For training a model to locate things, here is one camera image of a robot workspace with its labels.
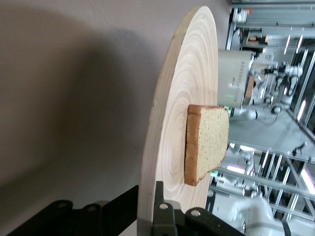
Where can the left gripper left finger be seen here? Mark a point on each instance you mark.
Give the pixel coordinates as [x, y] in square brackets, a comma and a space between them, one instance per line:
[118, 214]

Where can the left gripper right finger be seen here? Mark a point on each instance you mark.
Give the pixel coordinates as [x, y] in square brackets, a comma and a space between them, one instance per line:
[162, 221]

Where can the slice of brown bread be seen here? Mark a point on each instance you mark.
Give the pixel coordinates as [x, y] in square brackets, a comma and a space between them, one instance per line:
[211, 137]

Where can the round wooden plate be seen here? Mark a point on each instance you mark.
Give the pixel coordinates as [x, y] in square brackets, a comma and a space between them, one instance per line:
[172, 98]

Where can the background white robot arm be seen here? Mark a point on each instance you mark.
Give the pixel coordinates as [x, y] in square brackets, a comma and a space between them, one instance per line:
[292, 76]

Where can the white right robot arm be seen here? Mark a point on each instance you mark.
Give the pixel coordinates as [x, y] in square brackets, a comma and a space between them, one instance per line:
[256, 216]

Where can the cream two-slot toaster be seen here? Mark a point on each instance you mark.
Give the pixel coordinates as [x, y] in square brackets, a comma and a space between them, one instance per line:
[231, 73]

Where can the dark table cover sheet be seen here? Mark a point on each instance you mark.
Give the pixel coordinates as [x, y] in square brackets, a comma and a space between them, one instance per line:
[61, 98]

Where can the background aluminium lab frame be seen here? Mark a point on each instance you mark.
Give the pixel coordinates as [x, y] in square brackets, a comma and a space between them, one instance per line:
[270, 24]

